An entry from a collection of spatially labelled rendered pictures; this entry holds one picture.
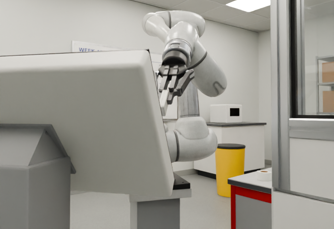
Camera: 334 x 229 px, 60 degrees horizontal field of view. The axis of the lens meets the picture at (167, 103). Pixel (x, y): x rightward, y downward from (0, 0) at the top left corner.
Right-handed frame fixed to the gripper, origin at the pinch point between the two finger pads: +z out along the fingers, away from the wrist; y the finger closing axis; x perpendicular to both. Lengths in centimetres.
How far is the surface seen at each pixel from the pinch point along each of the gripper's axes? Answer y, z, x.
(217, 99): -9, -383, 297
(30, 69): -13.1, 22.0, -24.0
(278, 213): 25.7, 19.7, 13.9
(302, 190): 29.8, 18.1, 7.7
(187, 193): -3, -20, 67
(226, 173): 10, -185, 263
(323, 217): 32.8, 22.5, 9.3
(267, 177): 33, -39, 79
